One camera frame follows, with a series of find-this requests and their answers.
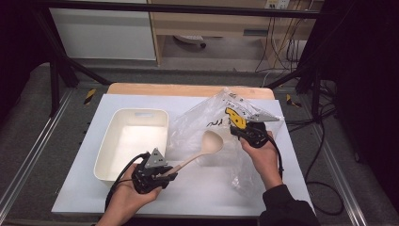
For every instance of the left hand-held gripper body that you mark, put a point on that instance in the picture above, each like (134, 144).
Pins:
(147, 180)

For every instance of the yellow black tape mark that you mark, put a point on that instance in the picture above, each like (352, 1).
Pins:
(293, 101)
(90, 96)

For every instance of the beige plastic spoon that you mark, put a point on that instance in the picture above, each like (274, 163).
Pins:
(211, 142)

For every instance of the white cabinet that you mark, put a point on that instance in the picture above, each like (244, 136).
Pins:
(103, 34)

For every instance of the person's left hand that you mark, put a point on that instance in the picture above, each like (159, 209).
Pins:
(128, 197)

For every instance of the clear printed plastic bag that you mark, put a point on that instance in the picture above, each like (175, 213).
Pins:
(194, 125)

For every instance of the wooden board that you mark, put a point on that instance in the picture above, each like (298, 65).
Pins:
(188, 90)

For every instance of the white wall socket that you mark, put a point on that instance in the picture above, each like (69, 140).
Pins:
(277, 4)

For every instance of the white plastic bin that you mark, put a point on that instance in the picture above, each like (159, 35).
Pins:
(131, 141)

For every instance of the black metal crossbar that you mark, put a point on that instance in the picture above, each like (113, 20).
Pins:
(188, 9)

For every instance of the dark curtain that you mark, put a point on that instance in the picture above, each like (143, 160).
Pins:
(19, 47)
(367, 78)

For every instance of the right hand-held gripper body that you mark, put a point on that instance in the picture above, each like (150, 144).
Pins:
(255, 135)

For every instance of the person's right hand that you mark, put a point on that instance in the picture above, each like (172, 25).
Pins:
(263, 160)

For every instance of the black metal stand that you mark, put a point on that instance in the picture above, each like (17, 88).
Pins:
(59, 72)
(307, 78)

